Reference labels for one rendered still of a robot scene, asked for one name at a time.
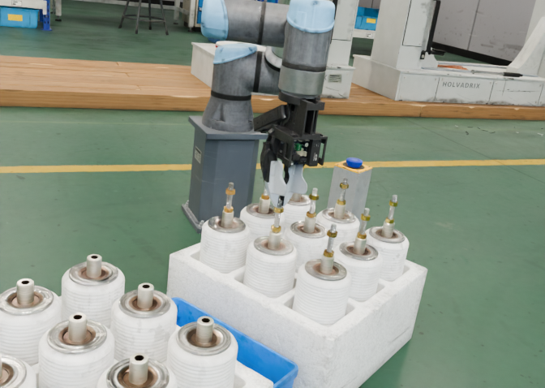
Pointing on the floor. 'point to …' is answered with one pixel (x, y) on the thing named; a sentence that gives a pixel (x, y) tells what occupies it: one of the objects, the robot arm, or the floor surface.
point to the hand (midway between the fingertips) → (278, 197)
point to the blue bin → (246, 348)
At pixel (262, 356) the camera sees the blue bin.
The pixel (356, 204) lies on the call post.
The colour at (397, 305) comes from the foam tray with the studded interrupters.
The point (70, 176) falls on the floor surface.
